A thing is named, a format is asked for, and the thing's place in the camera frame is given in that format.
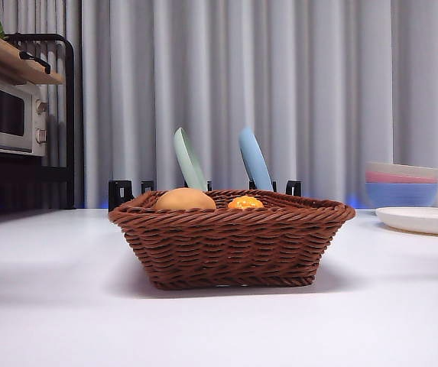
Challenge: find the yellow orange corn cob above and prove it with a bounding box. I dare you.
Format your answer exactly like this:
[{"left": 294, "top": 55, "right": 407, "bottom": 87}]
[{"left": 227, "top": 195, "right": 265, "bottom": 211}]

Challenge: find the blue bowl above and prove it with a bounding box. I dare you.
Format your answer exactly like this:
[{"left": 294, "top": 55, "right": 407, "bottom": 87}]
[{"left": 365, "top": 181, "right": 438, "bottom": 209}]

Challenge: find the brown wicker basket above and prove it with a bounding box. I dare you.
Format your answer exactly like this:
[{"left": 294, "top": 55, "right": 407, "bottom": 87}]
[{"left": 107, "top": 189, "right": 357, "bottom": 291}]

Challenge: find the black metal shelf rack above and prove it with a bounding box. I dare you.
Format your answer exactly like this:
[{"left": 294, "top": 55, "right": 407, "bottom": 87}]
[{"left": 0, "top": 33, "right": 76, "bottom": 232}]

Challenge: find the wooden cutting board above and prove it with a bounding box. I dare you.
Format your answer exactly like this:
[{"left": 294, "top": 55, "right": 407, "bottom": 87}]
[{"left": 0, "top": 33, "right": 66, "bottom": 86}]

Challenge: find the black handle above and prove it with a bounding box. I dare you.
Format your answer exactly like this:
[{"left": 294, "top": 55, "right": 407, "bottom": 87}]
[{"left": 18, "top": 50, "right": 52, "bottom": 75}]

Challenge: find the brown potato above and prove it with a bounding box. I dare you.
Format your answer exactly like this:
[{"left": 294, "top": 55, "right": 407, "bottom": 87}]
[{"left": 153, "top": 187, "right": 218, "bottom": 211}]

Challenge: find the grey curtain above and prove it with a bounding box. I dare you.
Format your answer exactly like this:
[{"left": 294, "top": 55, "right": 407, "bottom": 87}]
[{"left": 0, "top": 0, "right": 438, "bottom": 210}]

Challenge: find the black dish rack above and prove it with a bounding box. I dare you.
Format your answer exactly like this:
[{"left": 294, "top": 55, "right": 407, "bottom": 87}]
[{"left": 107, "top": 179, "right": 303, "bottom": 212}]

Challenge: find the cream bowl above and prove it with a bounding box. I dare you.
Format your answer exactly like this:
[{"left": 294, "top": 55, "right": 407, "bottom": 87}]
[{"left": 365, "top": 161, "right": 438, "bottom": 179}]

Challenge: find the silver toaster oven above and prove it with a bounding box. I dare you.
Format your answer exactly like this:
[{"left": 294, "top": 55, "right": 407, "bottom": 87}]
[{"left": 0, "top": 70, "right": 48, "bottom": 158}]

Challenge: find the pale blue plate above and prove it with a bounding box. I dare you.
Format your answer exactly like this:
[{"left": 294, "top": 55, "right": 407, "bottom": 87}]
[{"left": 238, "top": 127, "right": 274, "bottom": 193}]

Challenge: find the white plate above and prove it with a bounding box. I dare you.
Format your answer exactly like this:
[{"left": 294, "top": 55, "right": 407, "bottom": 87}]
[{"left": 375, "top": 206, "right": 438, "bottom": 236}]

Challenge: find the pale green plate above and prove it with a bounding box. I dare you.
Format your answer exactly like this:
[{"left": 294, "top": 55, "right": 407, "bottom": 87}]
[{"left": 173, "top": 127, "right": 209, "bottom": 191}]

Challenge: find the pink bowl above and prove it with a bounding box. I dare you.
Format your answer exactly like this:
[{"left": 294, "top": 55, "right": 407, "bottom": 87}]
[{"left": 365, "top": 171, "right": 438, "bottom": 185}]

